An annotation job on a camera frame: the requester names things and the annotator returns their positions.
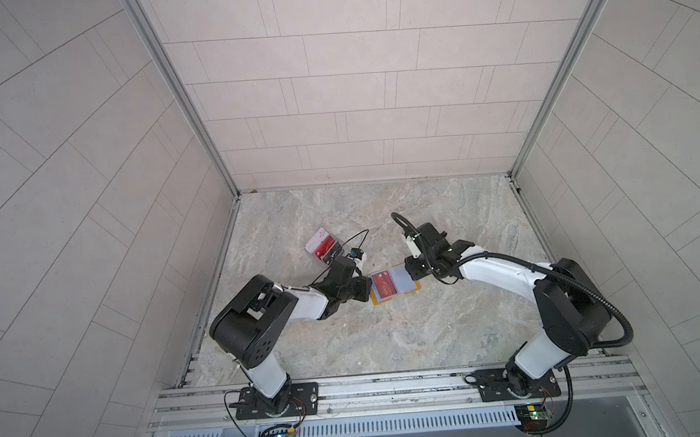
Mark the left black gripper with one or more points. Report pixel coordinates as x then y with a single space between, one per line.
364 286

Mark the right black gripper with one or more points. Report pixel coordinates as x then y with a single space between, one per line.
410 268

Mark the yellow leather card holder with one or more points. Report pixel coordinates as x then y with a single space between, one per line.
403 282

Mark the red VIP card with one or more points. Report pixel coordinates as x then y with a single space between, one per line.
384 286

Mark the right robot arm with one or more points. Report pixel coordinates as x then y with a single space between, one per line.
572 315

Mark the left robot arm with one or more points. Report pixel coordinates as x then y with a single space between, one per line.
249 327

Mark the clear plastic card box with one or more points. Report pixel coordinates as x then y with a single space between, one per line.
328 260

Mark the red white card in box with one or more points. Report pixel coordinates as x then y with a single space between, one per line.
320 244

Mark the right green circuit board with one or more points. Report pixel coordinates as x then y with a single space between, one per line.
532 418

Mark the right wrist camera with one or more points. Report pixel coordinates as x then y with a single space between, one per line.
413 246

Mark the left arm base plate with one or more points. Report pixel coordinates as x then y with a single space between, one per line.
295 399

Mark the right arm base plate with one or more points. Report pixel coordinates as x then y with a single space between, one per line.
499 384

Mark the aluminium mounting rail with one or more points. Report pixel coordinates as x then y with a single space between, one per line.
396 392

